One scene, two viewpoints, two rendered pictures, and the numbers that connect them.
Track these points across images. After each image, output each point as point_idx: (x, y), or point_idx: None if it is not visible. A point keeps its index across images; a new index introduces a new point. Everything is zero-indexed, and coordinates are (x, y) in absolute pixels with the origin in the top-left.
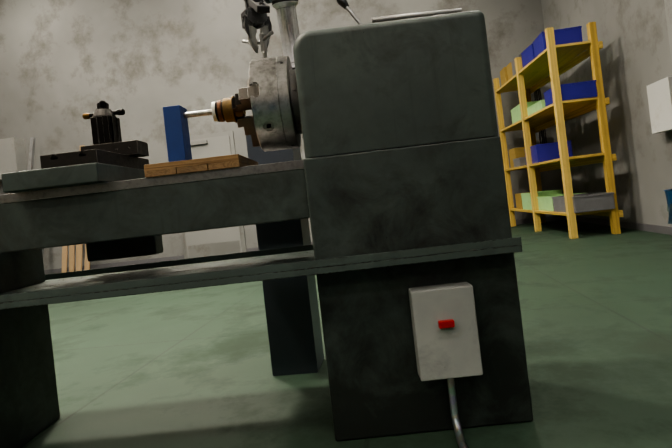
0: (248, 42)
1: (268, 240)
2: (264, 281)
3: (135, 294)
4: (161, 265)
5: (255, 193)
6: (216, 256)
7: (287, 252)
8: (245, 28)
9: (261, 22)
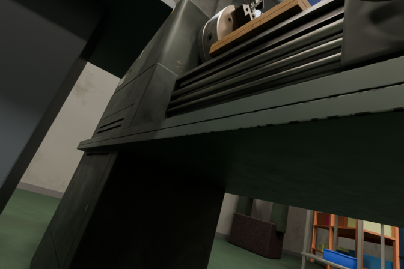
0: None
1: (71, 75)
2: (16, 163)
3: (389, 225)
4: (354, 87)
5: None
6: (192, 114)
7: (127, 136)
8: None
9: None
